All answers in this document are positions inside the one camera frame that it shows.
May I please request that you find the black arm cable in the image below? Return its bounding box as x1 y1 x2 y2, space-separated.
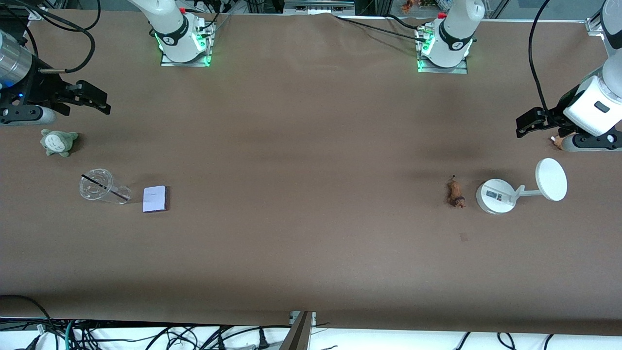
0 0 102 75
528 0 554 117

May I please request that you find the brown lion statue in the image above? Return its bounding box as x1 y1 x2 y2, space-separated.
447 175 467 209

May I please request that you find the brown paper table cover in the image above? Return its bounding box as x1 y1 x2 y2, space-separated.
0 10 622 337

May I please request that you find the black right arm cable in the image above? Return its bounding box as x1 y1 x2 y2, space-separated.
0 0 102 75

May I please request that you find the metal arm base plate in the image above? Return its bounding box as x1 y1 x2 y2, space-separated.
416 24 469 75
160 21 215 68

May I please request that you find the grey Totoro plush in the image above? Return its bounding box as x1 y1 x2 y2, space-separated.
40 128 79 158

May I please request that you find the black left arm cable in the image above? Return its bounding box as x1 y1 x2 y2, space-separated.
528 0 554 117

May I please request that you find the aluminium frame rail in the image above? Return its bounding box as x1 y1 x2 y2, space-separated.
284 0 356 13

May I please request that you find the clear plastic cup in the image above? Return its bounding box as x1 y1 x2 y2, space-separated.
79 169 132 205

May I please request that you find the black drinking straw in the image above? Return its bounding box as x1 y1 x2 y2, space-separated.
81 174 130 201

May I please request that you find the brown wooden beam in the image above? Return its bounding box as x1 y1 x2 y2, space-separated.
279 311 314 350

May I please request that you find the thick black floor cable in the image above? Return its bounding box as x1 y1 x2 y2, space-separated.
0 294 52 337

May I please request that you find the short black table cable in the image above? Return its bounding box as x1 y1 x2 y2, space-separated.
386 14 421 31

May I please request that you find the small metal table bracket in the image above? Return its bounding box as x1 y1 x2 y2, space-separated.
289 311 318 328

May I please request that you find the long black table cable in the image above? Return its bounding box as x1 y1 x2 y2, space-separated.
333 15 431 43

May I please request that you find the white round phone stand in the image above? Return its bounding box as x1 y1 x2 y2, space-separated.
476 158 568 215

